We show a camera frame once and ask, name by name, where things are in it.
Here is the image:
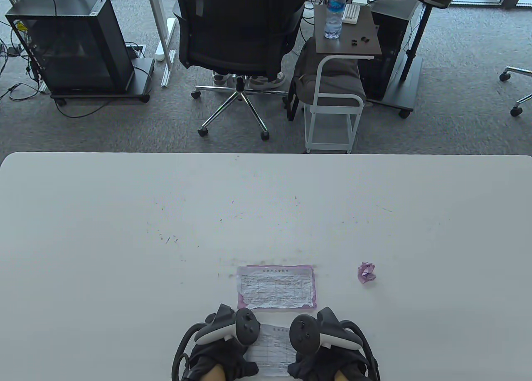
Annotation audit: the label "person's left hand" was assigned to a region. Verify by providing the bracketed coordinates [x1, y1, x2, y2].
[189, 339, 259, 381]

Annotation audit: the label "person's right hand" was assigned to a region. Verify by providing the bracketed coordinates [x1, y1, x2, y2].
[288, 347, 367, 381]

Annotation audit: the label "black and white controller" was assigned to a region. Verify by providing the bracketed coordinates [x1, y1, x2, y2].
[289, 307, 381, 381]
[171, 303, 261, 381]

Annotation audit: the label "white paper invoice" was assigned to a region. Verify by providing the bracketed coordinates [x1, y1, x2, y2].
[236, 267, 313, 310]
[244, 324, 298, 377]

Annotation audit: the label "pink paper invoice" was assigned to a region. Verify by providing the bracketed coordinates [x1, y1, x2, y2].
[237, 265, 318, 311]
[357, 262, 377, 284]

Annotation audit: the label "grey bag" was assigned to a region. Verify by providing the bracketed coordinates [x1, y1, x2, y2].
[287, 38, 367, 121]

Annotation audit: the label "black wheeled platform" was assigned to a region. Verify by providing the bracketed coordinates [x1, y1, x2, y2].
[50, 58, 155, 106]

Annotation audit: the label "black computer tower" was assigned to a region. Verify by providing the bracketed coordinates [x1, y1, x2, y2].
[360, 0, 420, 101]

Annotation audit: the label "black mesh office chair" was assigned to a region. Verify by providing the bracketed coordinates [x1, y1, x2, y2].
[172, 0, 306, 141]
[499, 66, 532, 117]

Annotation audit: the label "black standing desk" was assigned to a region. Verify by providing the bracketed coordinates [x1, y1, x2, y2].
[366, 0, 468, 119]

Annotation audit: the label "white desk leg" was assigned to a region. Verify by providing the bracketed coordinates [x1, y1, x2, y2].
[145, 0, 177, 88]

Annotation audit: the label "clear plastic water bottle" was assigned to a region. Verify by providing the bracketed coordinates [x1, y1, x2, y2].
[324, 0, 347, 40]

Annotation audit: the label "white ribbed box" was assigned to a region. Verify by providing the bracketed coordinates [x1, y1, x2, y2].
[343, 3, 362, 25]

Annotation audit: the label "black computer case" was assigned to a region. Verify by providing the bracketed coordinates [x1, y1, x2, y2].
[5, 0, 134, 94]

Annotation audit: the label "brown side table white frame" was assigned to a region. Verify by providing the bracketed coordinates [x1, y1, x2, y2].
[304, 3, 382, 153]

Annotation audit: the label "black floor cables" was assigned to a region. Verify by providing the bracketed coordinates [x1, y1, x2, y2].
[0, 27, 54, 103]

